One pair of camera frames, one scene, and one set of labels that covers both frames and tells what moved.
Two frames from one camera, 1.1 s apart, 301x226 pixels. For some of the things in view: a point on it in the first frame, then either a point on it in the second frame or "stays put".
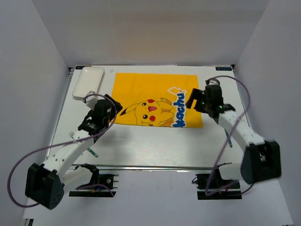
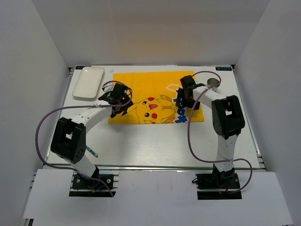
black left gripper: [119, 107] to [126, 103]
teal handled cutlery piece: [91, 151] stays put
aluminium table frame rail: [169, 116] stays put
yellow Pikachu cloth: [155, 100] stays put
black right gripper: [196, 94] to [195, 105]
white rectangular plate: [89, 80] stays put
